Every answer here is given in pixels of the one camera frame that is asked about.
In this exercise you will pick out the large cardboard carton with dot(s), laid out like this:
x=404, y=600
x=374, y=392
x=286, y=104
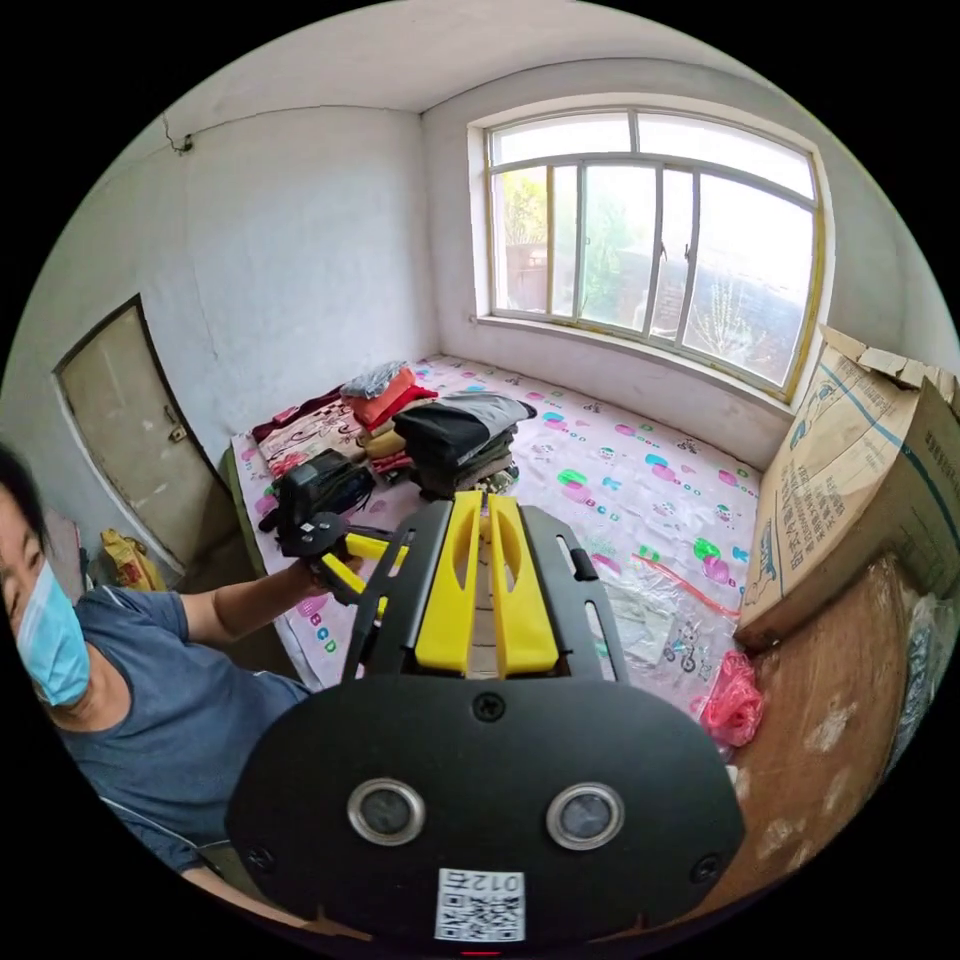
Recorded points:
x=847, y=495

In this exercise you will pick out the red patterned folded blanket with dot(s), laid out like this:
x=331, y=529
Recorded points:
x=307, y=431

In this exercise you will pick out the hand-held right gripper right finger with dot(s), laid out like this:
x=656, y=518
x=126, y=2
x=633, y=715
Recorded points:
x=521, y=600

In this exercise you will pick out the pile of clothes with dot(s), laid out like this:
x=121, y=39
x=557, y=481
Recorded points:
x=442, y=442

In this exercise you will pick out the window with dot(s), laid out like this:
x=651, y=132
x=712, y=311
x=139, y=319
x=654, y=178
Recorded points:
x=652, y=247

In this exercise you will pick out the clear printed plastic bag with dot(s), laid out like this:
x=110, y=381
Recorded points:
x=660, y=622

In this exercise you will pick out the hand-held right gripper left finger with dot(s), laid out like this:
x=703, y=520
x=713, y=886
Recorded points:
x=447, y=592

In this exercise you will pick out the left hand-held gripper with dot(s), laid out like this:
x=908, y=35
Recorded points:
x=307, y=534

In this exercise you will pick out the bed with pink printed sheet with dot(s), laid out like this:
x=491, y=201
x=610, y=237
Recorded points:
x=645, y=465

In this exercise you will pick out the yellow bag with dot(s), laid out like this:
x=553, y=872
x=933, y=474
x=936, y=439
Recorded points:
x=127, y=562

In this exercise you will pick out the beige door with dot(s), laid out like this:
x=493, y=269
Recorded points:
x=135, y=420

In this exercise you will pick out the person's body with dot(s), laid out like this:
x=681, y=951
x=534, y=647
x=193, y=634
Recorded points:
x=172, y=705

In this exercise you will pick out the pink plastic bag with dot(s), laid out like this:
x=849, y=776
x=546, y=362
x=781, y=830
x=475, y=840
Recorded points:
x=731, y=701

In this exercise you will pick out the person's left hand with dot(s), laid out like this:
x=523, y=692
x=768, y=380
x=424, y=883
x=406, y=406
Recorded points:
x=319, y=581

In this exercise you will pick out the person's left forearm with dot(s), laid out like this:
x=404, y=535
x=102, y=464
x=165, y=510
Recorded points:
x=240, y=600

